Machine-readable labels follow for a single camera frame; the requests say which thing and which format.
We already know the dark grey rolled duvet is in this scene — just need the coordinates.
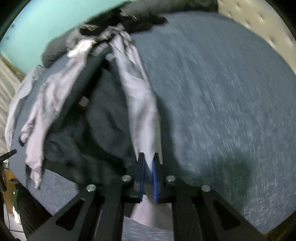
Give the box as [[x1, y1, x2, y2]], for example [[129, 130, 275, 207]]
[[42, 1, 218, 68]]

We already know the black garment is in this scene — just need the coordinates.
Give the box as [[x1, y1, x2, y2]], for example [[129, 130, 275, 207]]
[[79, 8, 167, 36]]

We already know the wooden frame by curtain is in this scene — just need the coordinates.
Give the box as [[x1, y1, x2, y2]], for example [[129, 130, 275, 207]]
[[1, 55, 25, 82]]

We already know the light grey zip jacket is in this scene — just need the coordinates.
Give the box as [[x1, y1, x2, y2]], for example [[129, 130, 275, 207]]
[[18, 29, 174, 232]]

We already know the light grey blanket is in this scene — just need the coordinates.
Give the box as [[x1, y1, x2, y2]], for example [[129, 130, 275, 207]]
[[4, 65, 45, 151]]

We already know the cream tufted headboard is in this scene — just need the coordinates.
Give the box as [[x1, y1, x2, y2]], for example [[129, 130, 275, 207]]
[[218, 0, 295, 71]]

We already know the white garment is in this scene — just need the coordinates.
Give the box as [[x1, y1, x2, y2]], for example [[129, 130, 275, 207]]
[[67, 39, 97, 58]]

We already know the beige striped curtain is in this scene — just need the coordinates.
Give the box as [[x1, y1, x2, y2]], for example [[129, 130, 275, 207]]
[[0, 60, 21, 155]]

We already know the blue bed sheet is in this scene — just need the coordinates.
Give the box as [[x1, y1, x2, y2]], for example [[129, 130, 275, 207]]
[[9, 10, 296, 241]]

